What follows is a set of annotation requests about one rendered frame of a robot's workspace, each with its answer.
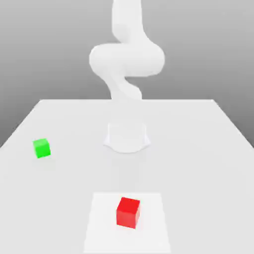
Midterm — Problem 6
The small red cube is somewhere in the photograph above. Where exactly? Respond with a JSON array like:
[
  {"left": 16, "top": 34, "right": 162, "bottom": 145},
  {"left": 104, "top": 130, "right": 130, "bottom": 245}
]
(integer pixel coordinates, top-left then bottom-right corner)
[{"left": 116, "top": 196, "right": 141, "bottom": 229}]

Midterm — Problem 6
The small green cube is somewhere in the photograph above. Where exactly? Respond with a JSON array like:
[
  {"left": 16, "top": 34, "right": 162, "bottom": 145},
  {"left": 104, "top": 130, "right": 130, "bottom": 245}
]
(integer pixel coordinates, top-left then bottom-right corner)
[{"left": 32, "top": 138, "right": 52, "bottom": 159}]

